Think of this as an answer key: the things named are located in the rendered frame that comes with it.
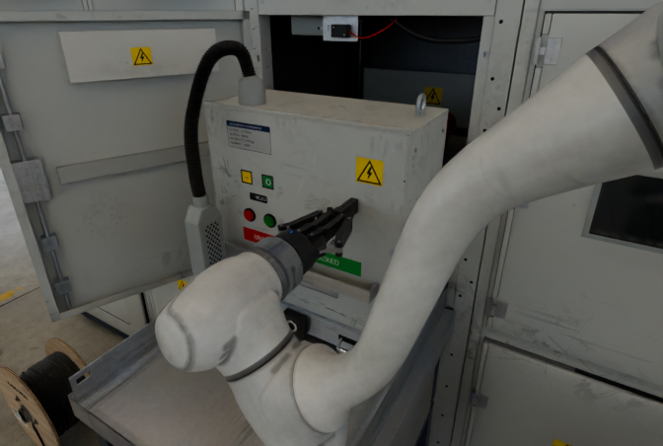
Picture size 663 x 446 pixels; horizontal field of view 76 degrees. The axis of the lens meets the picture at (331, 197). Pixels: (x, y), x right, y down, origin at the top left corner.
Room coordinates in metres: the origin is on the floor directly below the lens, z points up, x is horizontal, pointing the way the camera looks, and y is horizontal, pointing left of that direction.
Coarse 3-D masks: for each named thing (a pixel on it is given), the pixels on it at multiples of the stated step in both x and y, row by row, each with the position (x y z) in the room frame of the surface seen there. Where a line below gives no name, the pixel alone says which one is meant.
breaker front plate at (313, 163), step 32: (224, 128) 0.92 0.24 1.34; (288, 128) 0.83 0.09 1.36; (320, 128) 0.80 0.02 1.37; (352, 128) 0.76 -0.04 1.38; (224, 160) 0.93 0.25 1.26; (256, 160) 0.88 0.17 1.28; (288, 160) 0.84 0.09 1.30; (320, 160) 0.80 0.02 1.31; (352, 160) 0.76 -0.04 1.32; (384, 160) 0.73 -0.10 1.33; (224, 192) 0.93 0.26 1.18; (256, 192) 0.88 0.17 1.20; (288, 192) 0.84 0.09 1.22; (320, 192) 0.80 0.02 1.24; (352, 192) 0.76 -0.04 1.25; (384, 192) 0.73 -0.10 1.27; (224, 224) 0.94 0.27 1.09; (256, 224) 0.89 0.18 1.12; (352, 224) 0.76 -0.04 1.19; (384, 224) 0.72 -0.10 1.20; (352, 256) 0.76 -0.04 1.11; (384, 256) 0.72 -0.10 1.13; (320, 288) 0.80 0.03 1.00; (352, 320) 0.76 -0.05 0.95
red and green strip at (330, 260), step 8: (248, 232) 0.90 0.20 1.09; (256, 232) 0.89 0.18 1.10; (256, 240) 0.89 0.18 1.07; (328, 256) 0.79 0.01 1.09; (328, 264) 0.79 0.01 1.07; (336, 264) 0.78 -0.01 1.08; (344, 264) 0.77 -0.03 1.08; (352, 264) 0.76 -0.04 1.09; (360, 264) 0.75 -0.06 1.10; (352, 272) 0.76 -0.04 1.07; (360, 272) 0.75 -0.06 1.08
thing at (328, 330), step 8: (288, 304) 0.84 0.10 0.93; (304, 312) 0.81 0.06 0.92; (312, 312) 0.81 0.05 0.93; (312, 320) 0.80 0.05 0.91; (320, 320) 0.78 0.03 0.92; (328, 320) 0.78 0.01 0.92; (312, 328) 0.80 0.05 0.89; (320, 328) 0.79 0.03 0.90; (328, 328) 0.77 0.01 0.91; (336, 328) 0.76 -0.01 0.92; (344, 328) 0.75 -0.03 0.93; (352, 328) 0.75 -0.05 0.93; (320, 336) 0.79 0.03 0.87; (328, 336) 0.77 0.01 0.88; (336, 336) 0.76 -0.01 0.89; (344, 336) 0.75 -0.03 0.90; (352, 336) 0.74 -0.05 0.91; (344, 344) 0.75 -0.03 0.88; (352, 344) 0.74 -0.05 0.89
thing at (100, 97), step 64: (0, 64) 0.91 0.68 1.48; (64, 64) 0.99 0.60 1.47; (128, 64) 1.05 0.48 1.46; (192, 64) 1.13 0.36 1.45; (0, 128) 0.91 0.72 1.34; (64, 128) 0.98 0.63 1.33; (128, 128) 1.06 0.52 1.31; (64, 192) 0.96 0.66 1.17; (128, 192) 1.04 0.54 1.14; (64, 256) 0.93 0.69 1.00; (128, 256) 1.02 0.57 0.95
